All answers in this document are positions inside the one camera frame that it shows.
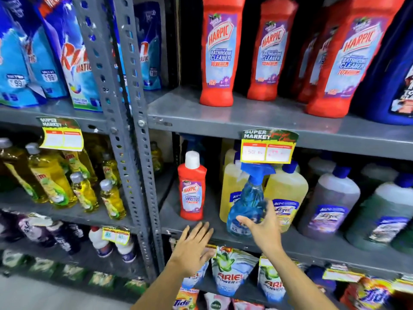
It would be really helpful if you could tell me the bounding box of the person's right hand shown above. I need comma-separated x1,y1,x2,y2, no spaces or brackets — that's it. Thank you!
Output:
236,200,285,257

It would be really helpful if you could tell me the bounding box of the person's right forearm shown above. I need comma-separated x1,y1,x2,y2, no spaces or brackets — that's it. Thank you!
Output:
262,248,340,310

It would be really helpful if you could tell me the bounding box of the blue spray cleaner bottle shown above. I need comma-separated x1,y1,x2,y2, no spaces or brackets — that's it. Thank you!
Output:
227,163,276,238

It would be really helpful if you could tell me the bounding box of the grey metal shelf rack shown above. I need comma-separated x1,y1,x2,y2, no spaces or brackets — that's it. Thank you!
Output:
0,0,159,302
110,0,413,310

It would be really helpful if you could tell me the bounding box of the large red bathroom cleaner bottle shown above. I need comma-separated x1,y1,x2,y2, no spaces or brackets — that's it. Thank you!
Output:
291,14,327,104
247,0,299,102
199,0,246,107
306,0,406,119

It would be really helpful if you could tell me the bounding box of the dark blue cleaner bottle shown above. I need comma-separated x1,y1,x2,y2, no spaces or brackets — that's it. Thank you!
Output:
350,0,413,126

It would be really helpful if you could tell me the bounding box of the dark blue detergent pack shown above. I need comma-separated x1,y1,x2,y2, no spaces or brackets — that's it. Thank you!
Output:
304,265,337,295

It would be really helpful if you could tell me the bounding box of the orange detergent pack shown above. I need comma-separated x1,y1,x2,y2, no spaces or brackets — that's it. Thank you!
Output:
339,276,395,310
174,288,200,310

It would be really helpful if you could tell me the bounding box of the green soap packet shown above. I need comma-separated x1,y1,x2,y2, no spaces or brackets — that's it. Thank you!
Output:
28,257,57,279
88,271,116,290
124,277,149,296
61,264,87,283
1,250,27,269

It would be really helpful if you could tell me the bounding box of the row of yellow dishwashing bottles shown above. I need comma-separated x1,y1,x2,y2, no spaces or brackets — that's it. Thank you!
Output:
0,134,164,221

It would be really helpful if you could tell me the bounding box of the light blue detergent pouch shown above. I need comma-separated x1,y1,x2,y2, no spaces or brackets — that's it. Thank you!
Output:
181,245,217,290

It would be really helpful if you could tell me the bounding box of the purple floor cleaner jug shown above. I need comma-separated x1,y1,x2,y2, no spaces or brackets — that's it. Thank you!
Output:
297,166,361,240
306,154,337,181

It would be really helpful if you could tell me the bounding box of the person's left forearm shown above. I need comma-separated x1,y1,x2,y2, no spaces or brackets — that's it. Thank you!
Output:
131,264,194,310

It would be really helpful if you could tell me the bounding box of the green floor cleaner jug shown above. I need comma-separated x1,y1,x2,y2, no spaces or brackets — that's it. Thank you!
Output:
359,162,399,188
345,173,413,251

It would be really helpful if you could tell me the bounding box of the person's left hand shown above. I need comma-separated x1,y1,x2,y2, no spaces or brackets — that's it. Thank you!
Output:
168,222,216,278

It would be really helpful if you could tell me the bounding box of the dark purple bottle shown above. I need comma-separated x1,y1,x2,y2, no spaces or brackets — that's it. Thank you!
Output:
0,210,26,243
17,215,56,248
48,221,85,255

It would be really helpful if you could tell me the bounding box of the yellow floor cleaner jug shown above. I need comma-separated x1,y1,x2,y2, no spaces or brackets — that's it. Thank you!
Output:
264,163,309,233
224,148,241,166
220,160,251,223

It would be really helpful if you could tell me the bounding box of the white green detergent pouch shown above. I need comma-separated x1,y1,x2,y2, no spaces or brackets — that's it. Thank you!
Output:
211,245,259,298
257,256,288,304

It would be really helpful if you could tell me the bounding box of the white pink refill pouch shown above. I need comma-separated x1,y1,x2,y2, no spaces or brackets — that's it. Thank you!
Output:
203,292,232,310
232,299,266,310

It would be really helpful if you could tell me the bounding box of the yellow green shelf price tag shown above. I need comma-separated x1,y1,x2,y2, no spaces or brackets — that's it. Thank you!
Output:
102,226,131,246
391,274,413,295
240,129,299,164
322,263,366,283
36,117,85,152

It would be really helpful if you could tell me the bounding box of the small red white-capped cleaner bottle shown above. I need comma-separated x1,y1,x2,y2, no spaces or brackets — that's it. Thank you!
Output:
178,150,207,221

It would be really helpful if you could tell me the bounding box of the white bottle with blue label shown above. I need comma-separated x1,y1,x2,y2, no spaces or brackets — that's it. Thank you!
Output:
116,237,137,264
88,226,114,258

